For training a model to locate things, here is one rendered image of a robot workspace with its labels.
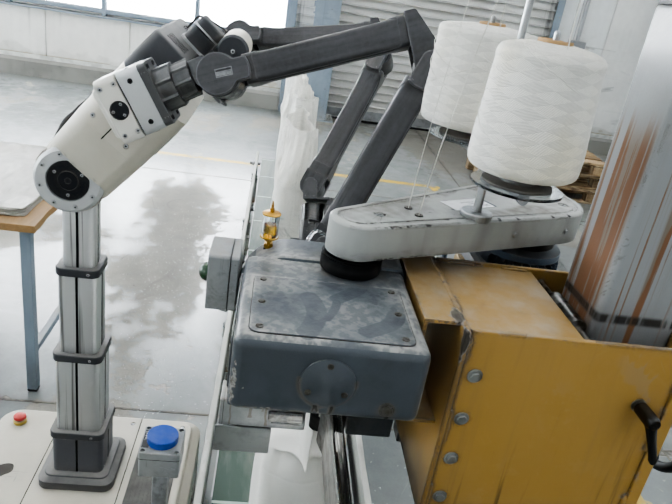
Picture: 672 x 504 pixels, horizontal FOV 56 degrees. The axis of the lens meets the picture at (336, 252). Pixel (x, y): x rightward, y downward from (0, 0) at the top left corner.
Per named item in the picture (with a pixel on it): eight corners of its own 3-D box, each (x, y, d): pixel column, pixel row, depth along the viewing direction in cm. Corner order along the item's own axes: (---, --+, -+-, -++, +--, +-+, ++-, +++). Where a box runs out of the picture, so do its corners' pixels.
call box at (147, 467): (145, 448, 131) (146, 425, 128) (184, 451, 132) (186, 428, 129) (136, 476, 124) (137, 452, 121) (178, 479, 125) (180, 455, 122)
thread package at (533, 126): (452, 151, 88) (481, 24, 81) (550, 164, 90) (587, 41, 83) (481, 185, 74) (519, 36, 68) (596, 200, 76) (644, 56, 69)
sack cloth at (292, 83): (272, 164, 470) (284, 65, 442) (299, 167, 473) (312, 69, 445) (273, 184, 428) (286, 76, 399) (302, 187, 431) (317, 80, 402)
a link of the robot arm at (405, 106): (418, 54, 122) (423, 42, 111) (444, 69, 122) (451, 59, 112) (307, 245, 128) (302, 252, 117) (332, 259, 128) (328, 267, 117)
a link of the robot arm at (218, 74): (429, 10, 121) (435, -4, 111) (443, 81, 122) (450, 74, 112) (204, 65, 124) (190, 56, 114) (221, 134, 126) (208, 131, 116)
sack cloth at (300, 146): (267, 239, 340) (283, 105, 312) (307, 244, 342) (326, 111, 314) (260, 278, 298) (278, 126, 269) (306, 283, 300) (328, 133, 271)
